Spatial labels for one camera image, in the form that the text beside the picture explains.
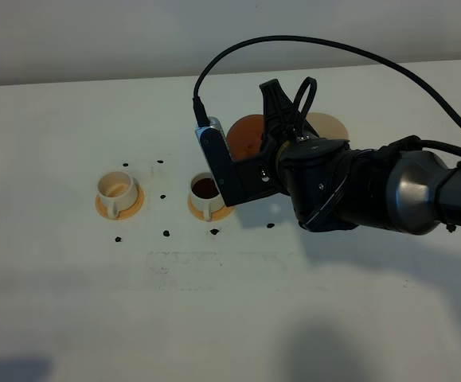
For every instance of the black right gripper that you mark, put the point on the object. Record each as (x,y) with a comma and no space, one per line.
(295,161)

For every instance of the brown clay teapot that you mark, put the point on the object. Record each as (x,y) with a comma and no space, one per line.
(245,137)

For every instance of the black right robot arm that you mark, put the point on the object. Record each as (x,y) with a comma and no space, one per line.
(402,186)

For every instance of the beige teapot coaster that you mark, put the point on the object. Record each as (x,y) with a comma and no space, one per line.
(327,126)

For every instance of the right orange coaster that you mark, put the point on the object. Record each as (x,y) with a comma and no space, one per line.
(215,216)

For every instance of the orange coaster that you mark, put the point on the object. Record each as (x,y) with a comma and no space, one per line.
(215,216)
(126,213)

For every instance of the right white teacup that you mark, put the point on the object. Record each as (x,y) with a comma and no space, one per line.
(204,195)

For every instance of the white teacup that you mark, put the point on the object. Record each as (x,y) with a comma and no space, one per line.
(117,192)
(204,195)

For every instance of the left white teacup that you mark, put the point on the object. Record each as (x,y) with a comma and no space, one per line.
(117,192)

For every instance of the left orange coaster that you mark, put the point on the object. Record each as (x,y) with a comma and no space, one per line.
(126,213)

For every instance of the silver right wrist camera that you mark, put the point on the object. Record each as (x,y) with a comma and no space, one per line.
(214,146)

